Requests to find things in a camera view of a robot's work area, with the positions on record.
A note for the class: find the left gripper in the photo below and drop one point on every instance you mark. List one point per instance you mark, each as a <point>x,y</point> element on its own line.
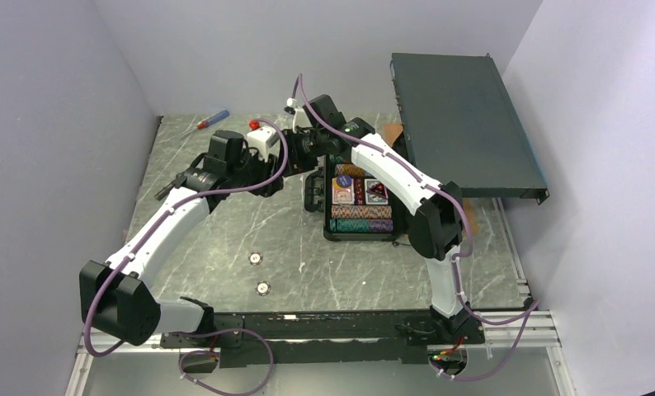
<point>267,169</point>

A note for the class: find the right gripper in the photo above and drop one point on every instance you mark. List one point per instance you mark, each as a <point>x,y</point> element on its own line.
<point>293,161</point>

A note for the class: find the red playing card deck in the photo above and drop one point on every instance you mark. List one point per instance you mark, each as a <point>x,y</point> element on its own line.
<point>349,200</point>

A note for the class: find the red triangular dealer button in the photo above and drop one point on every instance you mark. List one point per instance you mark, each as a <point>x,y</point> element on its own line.
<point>376,191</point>

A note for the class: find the blue playing card deck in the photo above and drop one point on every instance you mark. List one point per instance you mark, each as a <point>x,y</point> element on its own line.
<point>374,203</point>

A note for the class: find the poker chip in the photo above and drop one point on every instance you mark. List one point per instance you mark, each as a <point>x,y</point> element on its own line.
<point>255,258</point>
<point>263,288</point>

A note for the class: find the blue small blind button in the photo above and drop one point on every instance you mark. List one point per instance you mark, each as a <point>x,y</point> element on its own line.
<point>344,181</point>

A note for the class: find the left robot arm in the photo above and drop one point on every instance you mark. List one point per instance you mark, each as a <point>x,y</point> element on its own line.
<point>115,295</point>

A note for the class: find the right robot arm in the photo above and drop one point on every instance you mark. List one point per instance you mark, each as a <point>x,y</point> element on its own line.
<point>437,224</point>

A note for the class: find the top chip row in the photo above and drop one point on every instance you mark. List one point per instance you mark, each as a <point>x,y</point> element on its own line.
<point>338,159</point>

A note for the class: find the chip row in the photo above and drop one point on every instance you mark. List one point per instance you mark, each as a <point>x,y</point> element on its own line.
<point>361,226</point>
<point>350,170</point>
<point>338,159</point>
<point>361,212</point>

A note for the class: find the blue red screwdriver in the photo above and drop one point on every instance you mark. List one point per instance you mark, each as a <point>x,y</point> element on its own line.
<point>207,122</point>

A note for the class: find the black poker chip case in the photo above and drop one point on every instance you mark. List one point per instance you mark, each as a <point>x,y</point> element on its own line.
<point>318,199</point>

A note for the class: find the bottom chip row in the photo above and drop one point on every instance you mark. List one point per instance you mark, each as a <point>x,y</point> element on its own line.
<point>361,226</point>

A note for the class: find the dark grey rack box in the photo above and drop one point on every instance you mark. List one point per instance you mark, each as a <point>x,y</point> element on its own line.
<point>460,125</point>

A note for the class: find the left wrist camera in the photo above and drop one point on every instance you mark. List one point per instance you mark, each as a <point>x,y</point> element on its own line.
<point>262,138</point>

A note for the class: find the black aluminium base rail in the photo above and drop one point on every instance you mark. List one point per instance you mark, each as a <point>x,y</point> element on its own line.
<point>407,336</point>

